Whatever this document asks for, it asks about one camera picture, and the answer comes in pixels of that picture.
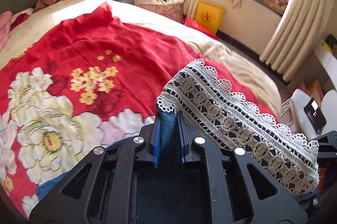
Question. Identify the floral laundry basket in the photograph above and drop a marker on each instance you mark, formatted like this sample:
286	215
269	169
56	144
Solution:
172	9

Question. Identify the yellow paper bag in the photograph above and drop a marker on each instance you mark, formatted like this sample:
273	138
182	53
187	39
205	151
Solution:
209	16

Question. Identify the cream curtain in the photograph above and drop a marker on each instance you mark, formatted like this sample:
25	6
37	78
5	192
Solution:
299	31

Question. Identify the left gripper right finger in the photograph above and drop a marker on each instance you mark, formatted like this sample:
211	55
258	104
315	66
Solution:
235	188

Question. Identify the beige bed sheet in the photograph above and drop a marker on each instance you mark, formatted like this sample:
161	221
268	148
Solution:
245	72

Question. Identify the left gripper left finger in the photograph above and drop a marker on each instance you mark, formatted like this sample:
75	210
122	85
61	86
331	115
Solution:
101	187

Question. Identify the black tablet device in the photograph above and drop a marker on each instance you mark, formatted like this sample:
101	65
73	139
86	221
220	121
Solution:
315	115

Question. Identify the red floral blanket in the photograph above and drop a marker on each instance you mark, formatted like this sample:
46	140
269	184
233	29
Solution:
86	41

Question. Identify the pink quilt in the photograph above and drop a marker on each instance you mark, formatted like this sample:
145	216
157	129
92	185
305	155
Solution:
5	19

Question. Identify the blue denim pants lace hem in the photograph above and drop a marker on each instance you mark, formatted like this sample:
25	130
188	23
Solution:
237	118

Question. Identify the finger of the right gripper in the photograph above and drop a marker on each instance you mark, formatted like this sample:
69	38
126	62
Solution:
327	173

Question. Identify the white chair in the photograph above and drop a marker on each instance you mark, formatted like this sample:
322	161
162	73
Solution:
299	100

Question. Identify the red paper bag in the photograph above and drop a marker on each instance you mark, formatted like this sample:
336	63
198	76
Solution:
194	25

